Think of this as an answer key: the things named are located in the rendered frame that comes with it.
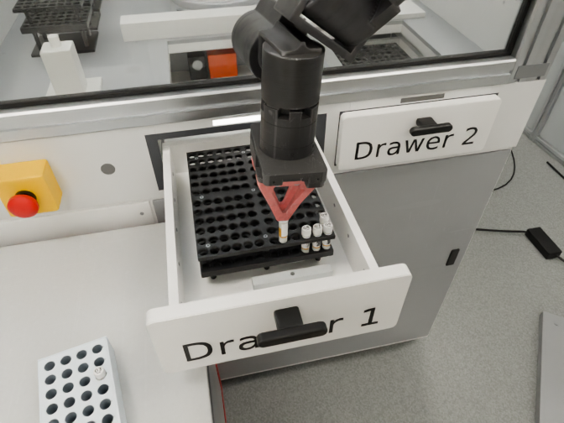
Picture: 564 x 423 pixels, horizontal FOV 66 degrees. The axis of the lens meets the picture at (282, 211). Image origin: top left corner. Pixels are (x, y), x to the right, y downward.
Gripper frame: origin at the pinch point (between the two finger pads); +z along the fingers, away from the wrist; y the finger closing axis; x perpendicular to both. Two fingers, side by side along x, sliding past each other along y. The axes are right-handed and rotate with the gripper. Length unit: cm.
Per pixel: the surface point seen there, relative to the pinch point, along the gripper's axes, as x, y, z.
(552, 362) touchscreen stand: 94, -16, 85
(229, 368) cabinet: -6, -27, 81
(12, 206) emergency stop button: -35.9, -15.2, 8.1
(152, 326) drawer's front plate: -15.2, 10.9, 4.4
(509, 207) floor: 122, -85, 83
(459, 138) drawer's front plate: 37.7, -23.1, 5.9
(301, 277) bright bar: 2.9, 1.7, 10.3
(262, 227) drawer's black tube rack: -1.8, -2.8, 5.0
